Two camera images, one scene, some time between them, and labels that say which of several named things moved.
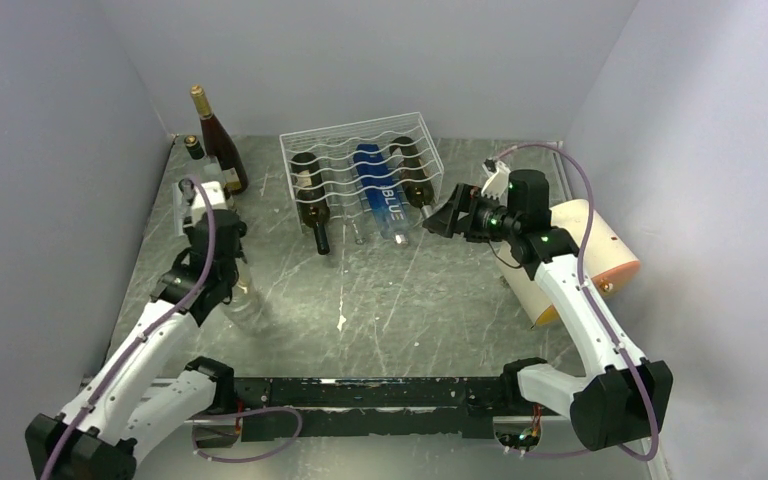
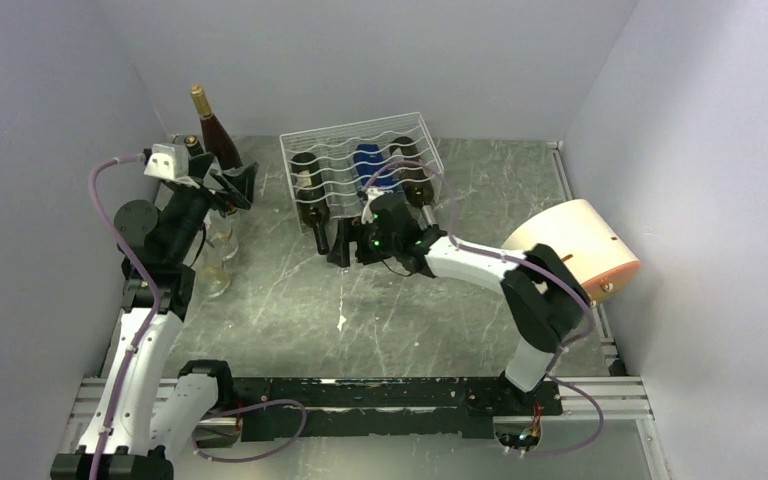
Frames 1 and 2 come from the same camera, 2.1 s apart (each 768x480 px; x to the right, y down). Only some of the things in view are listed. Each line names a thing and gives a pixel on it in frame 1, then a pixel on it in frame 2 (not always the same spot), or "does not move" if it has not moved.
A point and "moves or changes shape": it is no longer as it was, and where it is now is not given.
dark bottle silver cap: x=413 y=173 does not move
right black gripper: x=466 y=199 to x=340 y=252
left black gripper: x=238 y=251 to x=230 y=197
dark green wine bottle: x=311 y=197 does not move
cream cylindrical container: x=608 y=260 does not move
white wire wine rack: x=362 y=178 does not move
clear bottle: x=246 y=307 moves or changes shape
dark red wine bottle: x=221 y=144 does not move
